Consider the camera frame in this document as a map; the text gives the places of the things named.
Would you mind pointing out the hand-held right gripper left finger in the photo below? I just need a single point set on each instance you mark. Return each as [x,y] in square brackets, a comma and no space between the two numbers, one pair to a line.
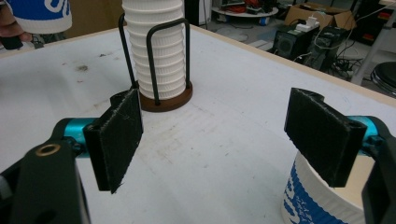
[116,140]

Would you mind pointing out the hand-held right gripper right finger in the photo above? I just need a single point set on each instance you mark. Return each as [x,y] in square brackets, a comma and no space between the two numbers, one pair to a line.
[323,137]

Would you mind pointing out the blue banded paper cup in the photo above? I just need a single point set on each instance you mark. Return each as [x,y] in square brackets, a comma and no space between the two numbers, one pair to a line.
[311,199]
[40,14]

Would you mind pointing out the stack of white paper cups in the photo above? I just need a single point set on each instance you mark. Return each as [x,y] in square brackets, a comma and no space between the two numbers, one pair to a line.
[155,53]

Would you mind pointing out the black round stool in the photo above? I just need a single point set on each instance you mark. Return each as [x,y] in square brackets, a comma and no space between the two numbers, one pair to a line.
[386,77]

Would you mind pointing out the brown wooden panel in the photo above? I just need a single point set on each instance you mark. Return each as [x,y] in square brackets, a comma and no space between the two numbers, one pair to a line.
[93,17]

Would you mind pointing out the black computer tower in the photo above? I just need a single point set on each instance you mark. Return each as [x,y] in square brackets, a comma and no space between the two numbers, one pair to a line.
[291,43]
[330,46]

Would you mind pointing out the white table mat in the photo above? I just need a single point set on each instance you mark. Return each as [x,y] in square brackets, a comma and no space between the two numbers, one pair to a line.
[211,155]

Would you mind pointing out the grey desk leg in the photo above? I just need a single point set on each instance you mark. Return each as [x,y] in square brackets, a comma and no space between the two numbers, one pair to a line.
[373,49]

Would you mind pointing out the white power adapter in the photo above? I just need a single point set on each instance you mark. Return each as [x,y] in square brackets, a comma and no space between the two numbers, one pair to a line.
[306,23]

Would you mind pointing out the open cardboard box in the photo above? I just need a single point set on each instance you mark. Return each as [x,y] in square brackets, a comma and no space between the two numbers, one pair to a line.
[323,14]

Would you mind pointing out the round white table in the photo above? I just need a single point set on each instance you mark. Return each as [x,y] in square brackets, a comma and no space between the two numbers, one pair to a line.
[246,11]

